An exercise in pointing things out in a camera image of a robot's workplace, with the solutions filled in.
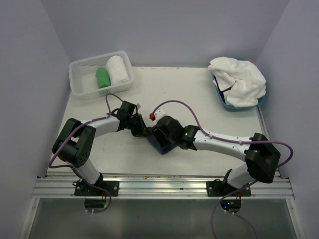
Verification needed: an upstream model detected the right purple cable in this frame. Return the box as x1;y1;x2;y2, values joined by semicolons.
152;100;294;239

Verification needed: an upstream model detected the white rolled towel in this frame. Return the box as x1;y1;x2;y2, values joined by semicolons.
106;55;129;85

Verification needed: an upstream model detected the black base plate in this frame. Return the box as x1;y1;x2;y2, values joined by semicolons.
206;179;252;197
72;181;120;197

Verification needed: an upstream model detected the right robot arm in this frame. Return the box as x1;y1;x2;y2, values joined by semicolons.
152;116;281;196

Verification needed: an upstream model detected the green rolled towel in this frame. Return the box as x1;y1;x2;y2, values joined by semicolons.
95;67;111;89

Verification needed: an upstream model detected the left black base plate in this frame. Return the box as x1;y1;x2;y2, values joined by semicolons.
72;181;120;197

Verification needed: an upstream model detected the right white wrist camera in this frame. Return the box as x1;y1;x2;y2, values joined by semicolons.
149;109;166;122

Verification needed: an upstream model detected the aluminium mounting rail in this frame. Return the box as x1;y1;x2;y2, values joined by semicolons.
31;173;294;199

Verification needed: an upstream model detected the white plastic basket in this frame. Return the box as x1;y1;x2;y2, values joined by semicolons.
69;51;134;100

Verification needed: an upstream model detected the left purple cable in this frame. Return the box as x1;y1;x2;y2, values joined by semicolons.
48;93;125;214

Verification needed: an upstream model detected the white towel pile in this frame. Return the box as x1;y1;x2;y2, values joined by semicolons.
208;56;267;108

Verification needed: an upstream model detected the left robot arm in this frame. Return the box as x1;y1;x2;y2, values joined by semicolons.
49;101;150;196

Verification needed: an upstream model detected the teal plastic basin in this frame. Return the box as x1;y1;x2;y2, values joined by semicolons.
211;58;267;112

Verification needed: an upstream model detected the dark blue towel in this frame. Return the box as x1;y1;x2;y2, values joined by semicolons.
148;129;177;155

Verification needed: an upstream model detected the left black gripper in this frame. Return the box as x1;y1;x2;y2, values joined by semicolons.
127;113;151;137

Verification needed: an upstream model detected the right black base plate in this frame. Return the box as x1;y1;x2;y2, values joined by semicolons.
206;179;252;197

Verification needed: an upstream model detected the purple cable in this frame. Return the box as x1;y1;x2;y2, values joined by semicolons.
48;93;125;214
152;100;294;239

